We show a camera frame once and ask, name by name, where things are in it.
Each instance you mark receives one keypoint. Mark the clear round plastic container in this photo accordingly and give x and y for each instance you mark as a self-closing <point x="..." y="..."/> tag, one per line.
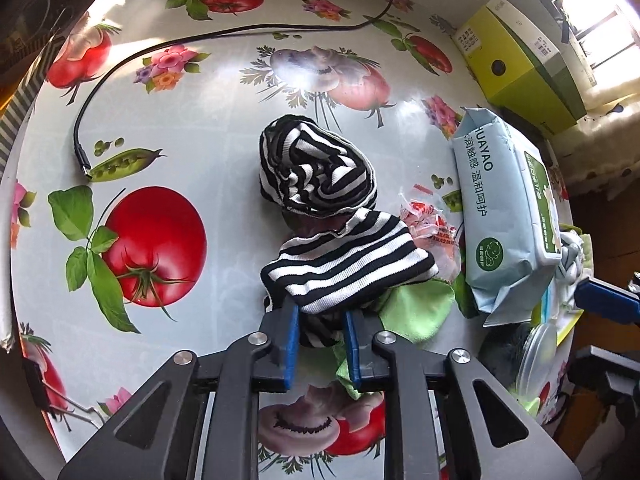
<point x="537" y="355"/>

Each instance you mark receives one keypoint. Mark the green and white carton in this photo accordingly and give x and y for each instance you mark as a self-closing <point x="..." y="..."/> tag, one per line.
<point x="540" y="35"/>

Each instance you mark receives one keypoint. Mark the black binder clip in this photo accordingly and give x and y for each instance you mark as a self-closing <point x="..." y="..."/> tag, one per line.
<point x="35" y="385"/>

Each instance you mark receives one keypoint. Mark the pale grey-white sock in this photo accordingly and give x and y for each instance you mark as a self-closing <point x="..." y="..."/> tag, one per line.
<point x="570" y="260"/>

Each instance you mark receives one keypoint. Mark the pale blue wet wipes pack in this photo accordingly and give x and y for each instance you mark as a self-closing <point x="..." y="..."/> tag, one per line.
<point x="505" y="210"/>

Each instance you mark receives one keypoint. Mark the floral vegetable print tablecloth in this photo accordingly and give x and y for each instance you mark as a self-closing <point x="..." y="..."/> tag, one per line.
<point x="225" y="125"/>

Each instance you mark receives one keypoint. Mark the black and white striped sock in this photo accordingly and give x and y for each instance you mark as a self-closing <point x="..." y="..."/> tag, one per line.
<point x="315" y="165"/>
<point x="350" y="265"/>

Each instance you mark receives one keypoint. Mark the light green cloth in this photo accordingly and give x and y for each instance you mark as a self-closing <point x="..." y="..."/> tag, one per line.
<point x="420" y="310"/>

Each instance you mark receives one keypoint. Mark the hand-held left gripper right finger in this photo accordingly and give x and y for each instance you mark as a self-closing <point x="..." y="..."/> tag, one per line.
<point x="352" y="350"/>

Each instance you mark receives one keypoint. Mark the red snack packet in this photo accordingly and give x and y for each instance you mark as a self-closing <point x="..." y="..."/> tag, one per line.
<point x="430" y="230"/>

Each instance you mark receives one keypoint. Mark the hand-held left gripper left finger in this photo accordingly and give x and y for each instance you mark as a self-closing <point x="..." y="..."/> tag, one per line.
<point x="290" y="350"/>

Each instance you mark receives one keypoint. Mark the yellow-green cardboard box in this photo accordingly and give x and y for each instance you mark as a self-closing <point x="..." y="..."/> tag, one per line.
<point x="505" y="67"/>

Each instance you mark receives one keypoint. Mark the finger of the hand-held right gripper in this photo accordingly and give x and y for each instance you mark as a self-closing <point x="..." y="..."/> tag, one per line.
<point x="605" y="372"/>
<point x="605" y="299"/>

